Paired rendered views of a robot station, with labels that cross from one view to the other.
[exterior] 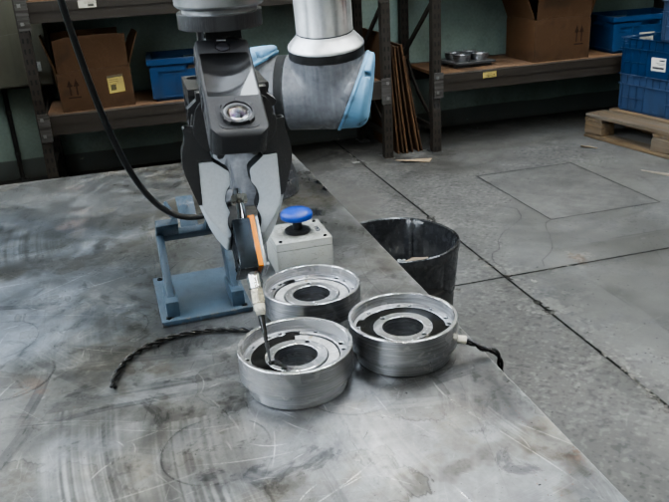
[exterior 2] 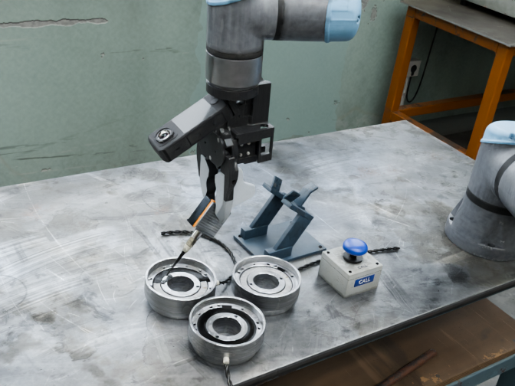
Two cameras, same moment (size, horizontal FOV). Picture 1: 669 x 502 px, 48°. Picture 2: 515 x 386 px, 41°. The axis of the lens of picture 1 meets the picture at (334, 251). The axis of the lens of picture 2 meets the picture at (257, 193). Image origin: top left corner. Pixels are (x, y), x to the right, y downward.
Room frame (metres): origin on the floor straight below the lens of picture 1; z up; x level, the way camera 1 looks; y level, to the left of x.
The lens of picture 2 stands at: (0.39, -0.74, 1.45)
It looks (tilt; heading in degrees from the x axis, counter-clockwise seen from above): 29 degrees down; 68
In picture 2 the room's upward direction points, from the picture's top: 8 degrees clockwise
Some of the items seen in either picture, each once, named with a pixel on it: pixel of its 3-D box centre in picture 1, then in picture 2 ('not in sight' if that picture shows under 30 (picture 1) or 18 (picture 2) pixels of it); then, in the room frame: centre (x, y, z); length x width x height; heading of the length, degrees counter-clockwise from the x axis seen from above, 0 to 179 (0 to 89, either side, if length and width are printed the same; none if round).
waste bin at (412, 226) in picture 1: (398, 309); not in sight; (1.91, -0.17, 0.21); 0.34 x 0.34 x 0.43
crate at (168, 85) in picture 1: (196, 72); not in sight; (4.28, 0.71, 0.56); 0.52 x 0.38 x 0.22; 102
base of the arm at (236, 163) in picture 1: (251, 162); (492, 215); (1.21, 0.13, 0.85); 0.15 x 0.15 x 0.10
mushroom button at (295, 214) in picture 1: (297, 227); (352, 255); (0.88, 0.04, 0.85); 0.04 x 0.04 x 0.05
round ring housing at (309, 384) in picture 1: (296, 363); (180, 288); (0.60, 0.04, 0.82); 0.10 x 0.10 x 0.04
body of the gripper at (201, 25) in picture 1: (225, 80); (234, 121); (0.68, 0.09, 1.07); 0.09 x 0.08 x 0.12; 14
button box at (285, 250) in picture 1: (298, 245); (352, 267); (0.89, 0.05, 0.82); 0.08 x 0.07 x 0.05; 15
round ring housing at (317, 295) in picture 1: (312, 300); (265, 286); (0.73, 0.03, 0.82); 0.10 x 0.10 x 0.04
